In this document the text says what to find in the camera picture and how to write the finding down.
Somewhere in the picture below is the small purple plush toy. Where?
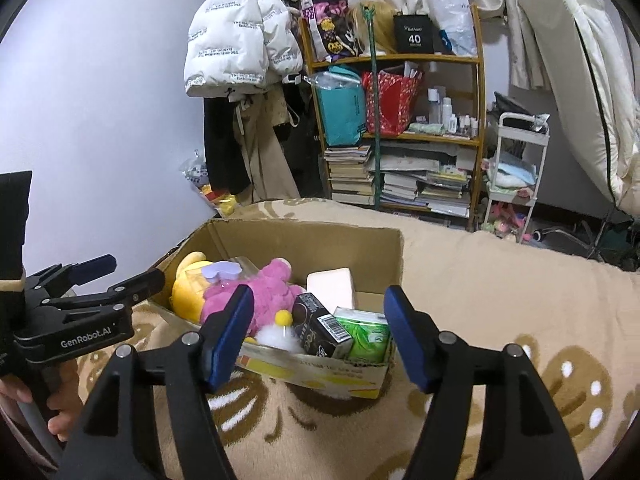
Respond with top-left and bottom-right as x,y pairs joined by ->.
202,260 -> 243,283

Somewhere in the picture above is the black garment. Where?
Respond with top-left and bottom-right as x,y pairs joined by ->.
272,80 -> 331,198

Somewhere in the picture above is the yellow plush toy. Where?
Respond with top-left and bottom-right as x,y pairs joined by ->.
169,251 -> 216,323

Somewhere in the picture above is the green pole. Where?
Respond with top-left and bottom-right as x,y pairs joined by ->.
360,4 -> 385,211

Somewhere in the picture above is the clear plastic bag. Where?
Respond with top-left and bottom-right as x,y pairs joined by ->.
425,0 -> 478,56

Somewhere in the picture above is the black packet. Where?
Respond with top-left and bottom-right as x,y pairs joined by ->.
291,292 -> 355,359

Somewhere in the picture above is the teal bag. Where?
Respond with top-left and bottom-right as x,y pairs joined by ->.
312,65 -> 367,147

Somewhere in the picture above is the black gift box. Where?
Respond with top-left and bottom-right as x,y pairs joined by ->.
392,12 -> 436,54

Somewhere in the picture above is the grey cable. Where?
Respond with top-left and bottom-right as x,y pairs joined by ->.
15,400 -> 63,463

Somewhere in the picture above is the white puffer jacket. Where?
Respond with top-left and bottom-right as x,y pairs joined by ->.
183,0 -> 303,97

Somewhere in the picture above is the green tissue pack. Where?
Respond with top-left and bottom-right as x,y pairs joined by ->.
334,306 -> 392,363

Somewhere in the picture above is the black printed tote bag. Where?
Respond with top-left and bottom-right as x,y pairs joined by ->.
301,0 -> 363,63

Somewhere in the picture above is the black coat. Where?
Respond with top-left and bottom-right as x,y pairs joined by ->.
202,95 -> 251,196

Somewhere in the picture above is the group of toiletry bottles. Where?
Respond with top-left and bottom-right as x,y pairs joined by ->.
427,87 -> 480,137

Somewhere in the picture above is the blond wig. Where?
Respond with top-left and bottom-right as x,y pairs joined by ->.
350,0 -> 401,56

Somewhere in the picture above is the wooden shelf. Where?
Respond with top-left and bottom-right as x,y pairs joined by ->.
299,5 -> 487,233

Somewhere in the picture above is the pale pink tissue pack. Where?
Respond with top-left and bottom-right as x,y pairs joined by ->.
306,267 -> 356,309

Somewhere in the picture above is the cardboard box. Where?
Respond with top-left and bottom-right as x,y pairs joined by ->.
147,217 -> 405,401

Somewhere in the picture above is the white fluffy plush toy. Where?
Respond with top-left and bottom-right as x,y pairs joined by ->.
257,310 -> 303,353

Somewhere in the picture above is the white trolley cart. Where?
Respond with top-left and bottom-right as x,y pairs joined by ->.
480,111 -> 551,241

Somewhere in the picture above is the light blue pillow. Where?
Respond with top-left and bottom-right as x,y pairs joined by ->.
487,160 -> 538,191

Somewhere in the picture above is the beige coat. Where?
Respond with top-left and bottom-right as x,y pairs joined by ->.
232,85 -> 301,206

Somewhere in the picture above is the pink plush toy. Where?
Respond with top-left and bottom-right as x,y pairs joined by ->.
200,257 -> 307,338

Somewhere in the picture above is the plastic bag of toys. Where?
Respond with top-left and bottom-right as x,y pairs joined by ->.
182,150 -> 241,216

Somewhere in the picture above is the person's left hand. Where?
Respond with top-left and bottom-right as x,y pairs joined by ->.
0,375 -> 83,442

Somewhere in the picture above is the cream folded duvet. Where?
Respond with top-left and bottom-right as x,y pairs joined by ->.
517,0 -> 640,273

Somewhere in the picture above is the beige patterned blanket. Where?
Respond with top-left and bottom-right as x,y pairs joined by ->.
75,197 -> 640,480

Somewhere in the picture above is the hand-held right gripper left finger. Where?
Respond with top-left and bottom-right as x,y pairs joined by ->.
52,284 -> 256,480

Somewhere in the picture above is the stack of books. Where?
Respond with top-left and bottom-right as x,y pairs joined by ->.
324,144 -> 473,220

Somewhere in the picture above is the red patterned bag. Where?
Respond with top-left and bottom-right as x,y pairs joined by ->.
362,67 -> 423,137

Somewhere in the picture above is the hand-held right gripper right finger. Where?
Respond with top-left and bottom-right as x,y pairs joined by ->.
382,285 -> 586,480

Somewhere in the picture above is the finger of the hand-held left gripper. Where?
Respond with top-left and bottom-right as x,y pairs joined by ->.
25,254 -> 118,306
42,269 -> 166,311

